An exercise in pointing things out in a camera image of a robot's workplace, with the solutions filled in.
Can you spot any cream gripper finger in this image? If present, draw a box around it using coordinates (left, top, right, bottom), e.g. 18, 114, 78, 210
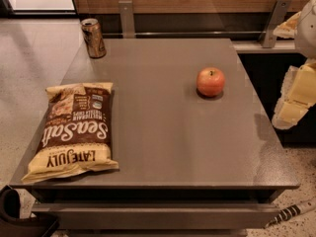
273, 12, 301, 39
272, 63, 316, 129

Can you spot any red apple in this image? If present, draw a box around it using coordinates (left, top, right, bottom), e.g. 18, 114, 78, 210
197, 67, 225, 97

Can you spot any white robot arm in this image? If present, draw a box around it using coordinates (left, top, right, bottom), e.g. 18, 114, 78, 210
272, 0, 316, 129

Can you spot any orange soda can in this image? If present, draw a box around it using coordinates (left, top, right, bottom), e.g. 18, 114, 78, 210
81, 18, 107, 58

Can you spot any sea salt chips bag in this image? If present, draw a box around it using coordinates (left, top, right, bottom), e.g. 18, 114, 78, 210
22, 82, 119, 184

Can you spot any grey drawer front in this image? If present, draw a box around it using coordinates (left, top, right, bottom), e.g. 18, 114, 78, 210
33, 203, 278, 230

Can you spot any black object bottom left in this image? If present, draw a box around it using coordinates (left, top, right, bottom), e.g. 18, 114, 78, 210
0, 185, 60, 237

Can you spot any right metal bracket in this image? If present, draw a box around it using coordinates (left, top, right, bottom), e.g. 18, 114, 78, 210
259, 0, 291, 48

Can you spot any metal bracket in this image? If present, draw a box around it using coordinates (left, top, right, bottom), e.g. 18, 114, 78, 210
259, 0, 291, 48
118, 0, 135, 39

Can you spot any striped cable on floor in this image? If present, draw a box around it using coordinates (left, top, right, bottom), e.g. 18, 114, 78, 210
265, 197, 316, 229

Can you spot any left metal bracket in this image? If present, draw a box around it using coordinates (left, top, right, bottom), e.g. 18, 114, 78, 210
118, 0, 135, 39

